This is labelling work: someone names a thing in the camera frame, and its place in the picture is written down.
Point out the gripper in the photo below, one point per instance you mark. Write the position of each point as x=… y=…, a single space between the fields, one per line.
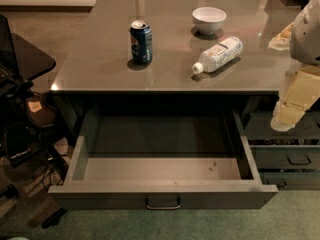
x=307 y=39

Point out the grey top drawer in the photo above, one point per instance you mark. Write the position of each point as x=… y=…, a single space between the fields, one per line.
x=159 y=162

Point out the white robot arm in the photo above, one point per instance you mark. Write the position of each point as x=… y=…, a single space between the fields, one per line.
x=302 y=36

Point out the right top drawer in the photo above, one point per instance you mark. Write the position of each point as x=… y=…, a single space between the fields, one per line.
x=296 y=149

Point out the right lower drawer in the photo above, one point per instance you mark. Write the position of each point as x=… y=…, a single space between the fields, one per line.
x=292 y=180

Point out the white plastic bottle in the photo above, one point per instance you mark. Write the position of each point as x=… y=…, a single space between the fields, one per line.
x=218 y=55

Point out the white bowl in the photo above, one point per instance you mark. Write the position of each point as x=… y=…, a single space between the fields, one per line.
x=208 y=19

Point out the blue soda can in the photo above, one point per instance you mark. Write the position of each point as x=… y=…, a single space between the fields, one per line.
x=141 y=41

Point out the brown bag with tag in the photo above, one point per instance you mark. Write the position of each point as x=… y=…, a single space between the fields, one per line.
x=40 y=111

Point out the black laptop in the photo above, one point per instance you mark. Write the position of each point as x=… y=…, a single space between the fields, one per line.
x=8 y=62

